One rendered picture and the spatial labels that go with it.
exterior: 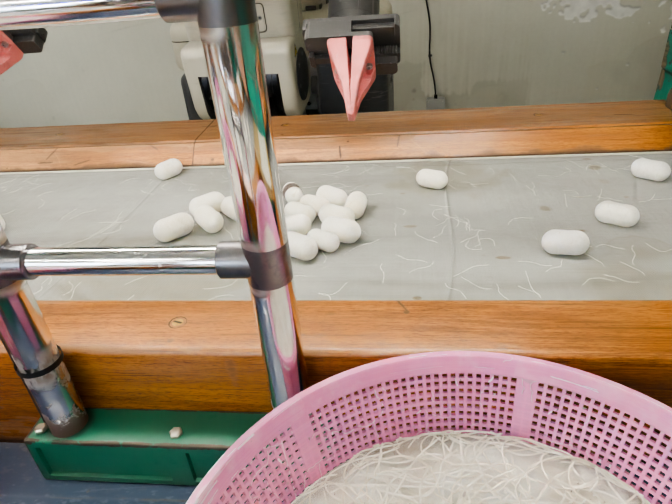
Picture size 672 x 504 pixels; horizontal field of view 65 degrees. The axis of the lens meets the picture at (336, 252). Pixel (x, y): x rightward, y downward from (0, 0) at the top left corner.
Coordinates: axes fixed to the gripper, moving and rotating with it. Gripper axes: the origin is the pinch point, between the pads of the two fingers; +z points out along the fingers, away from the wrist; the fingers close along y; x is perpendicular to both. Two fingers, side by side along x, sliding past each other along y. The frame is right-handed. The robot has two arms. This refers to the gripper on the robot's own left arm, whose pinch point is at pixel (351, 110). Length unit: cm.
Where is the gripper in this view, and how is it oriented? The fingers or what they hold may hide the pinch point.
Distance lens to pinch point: 57.4
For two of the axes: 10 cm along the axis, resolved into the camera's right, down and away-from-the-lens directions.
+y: 9.9, -0.1, -1.3
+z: -0.3, 9.6, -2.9
